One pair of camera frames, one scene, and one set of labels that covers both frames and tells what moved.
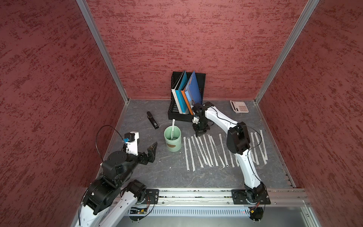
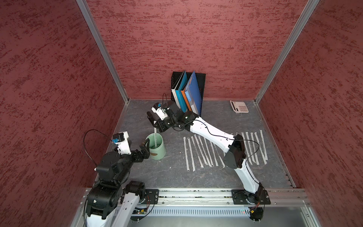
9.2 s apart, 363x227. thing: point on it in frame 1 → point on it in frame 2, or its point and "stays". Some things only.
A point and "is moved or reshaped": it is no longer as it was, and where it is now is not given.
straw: (208, 150) stays
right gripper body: (203, 124) → (170, 120)
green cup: (174, 145) → (159, 152)
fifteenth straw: (187, 164) stays
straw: (260, 148) is moved or reshaped
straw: (252, 152) stays
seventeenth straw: (173, 126) → (155, 137)
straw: (204, 151) stays
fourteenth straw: (193, 166) stays
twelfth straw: (263, 144) stays
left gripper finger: (151, 152) → (144, 148)
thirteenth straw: (199, 156) stays
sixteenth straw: (201, 150) stays
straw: (216, 161) stays
